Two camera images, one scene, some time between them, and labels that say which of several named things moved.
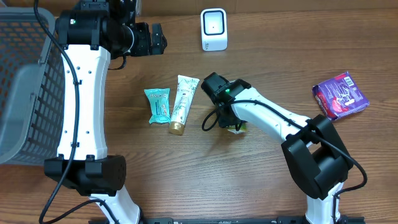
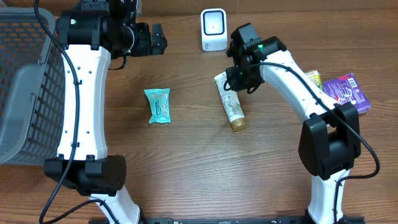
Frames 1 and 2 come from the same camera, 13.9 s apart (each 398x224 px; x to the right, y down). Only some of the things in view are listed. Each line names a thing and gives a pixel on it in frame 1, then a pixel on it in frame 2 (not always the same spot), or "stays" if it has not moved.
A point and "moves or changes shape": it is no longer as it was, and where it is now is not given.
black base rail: x=337 y=219 stays
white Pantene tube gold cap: x=186 y=88 moves or changes shape
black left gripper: x=157 y=39 stays
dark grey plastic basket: x=33 y=88 stays
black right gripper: x=226 y=120 -> x=234 y=78
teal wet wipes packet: x=159 y=99 stays
